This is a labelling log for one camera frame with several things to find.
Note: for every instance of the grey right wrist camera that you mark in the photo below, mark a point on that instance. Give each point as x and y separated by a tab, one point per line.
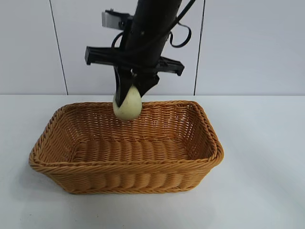
109	20

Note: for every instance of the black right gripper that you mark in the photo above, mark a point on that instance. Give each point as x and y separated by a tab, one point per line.
143	47

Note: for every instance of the woven wicker basket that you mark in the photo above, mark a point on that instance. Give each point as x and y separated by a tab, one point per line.
143	152

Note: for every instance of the pale yellow egg yolk pastry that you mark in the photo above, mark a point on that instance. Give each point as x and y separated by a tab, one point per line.
129	107

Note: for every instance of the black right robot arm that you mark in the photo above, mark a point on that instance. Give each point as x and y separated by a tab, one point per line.
157	10

